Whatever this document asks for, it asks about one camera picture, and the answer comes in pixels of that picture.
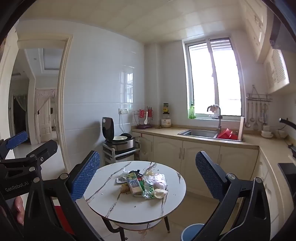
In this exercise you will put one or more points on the cream upper cabinet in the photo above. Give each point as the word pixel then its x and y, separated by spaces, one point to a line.
pixel 254 27

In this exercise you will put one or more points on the cream crumpled tissue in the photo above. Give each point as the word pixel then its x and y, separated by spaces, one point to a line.
pixel 160 193

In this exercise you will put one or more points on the range hood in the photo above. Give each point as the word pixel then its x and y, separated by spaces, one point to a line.
pixel 283 34

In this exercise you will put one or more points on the red plastic basin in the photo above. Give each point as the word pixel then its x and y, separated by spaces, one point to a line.
pixel 227 134

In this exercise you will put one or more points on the black rice cooker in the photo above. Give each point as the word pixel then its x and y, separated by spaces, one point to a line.
pixel 108 127

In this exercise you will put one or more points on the person's left hand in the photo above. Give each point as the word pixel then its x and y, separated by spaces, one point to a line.
pixel 19 209

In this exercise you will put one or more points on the lace door curtain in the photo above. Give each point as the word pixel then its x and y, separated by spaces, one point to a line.
pixel 45 93

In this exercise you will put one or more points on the red chopstick holder rack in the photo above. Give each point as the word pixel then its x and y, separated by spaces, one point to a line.
pixel 150 113

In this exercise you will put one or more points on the blue trash bin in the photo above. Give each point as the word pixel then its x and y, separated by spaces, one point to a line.
pixel 192 233

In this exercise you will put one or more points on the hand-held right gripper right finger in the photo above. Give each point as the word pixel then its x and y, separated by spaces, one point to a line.
pixel 208 176

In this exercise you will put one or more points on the pale cloth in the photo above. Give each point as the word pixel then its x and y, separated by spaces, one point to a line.
pixel 214 108

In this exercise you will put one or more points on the yellow snack packet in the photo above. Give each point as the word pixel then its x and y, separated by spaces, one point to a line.
pixel 124 188

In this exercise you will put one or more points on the green soap bottle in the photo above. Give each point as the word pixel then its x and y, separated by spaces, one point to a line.
pixel 192 112

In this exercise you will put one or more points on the white storage trolley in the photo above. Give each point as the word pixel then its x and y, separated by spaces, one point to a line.
pixel 120 158

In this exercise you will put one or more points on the metal kitchen faucet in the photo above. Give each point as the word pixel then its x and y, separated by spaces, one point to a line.
pixel 219 122

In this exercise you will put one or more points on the wooden cutting board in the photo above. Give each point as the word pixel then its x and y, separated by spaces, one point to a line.
pixel 241 128

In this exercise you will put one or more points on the cream lattice door cabinet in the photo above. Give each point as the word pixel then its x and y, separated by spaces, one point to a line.
pixel 277 69

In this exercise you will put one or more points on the metal wall hanging rack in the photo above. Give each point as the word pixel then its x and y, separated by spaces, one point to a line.
pixel 259 95

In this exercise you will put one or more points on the white rice spoon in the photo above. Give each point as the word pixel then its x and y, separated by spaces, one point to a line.
pixel 146 120

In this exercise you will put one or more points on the white panel door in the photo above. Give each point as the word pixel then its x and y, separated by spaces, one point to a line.
pixel 45 125

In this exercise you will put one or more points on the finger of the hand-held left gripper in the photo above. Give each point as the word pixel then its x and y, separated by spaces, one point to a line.
pixel 16 139
pixel 46 148

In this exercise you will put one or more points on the wall power socket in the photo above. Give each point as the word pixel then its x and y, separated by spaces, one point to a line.
pixel 123 111

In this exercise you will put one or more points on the steel kitchen sink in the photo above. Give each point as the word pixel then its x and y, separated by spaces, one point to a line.
pixel 198 133

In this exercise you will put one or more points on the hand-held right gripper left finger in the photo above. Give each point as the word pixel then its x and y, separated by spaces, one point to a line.
pixel 85 176

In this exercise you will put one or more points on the white bowl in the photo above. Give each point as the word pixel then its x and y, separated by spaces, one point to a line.
pixel 282 134

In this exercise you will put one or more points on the cream kitchen base cabinet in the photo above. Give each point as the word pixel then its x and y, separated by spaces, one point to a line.
pixel 168 150

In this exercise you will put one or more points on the white crumpled plastic bag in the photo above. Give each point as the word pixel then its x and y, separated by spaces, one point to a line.
pixel 158 180

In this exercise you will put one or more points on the cream door frame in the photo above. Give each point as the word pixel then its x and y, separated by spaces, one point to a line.
pixel 66 92

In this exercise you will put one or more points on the round marble-pattern table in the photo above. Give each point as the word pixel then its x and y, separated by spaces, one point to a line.
pixel 111 197

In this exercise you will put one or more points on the white green milk carton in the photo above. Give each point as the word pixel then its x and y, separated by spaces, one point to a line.
pixel 133 186

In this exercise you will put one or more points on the yellow label bottle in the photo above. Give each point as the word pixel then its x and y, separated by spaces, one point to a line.
pixel 166 108

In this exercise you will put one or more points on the black cooktop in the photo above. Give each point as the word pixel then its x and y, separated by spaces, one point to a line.
pixel 288 171

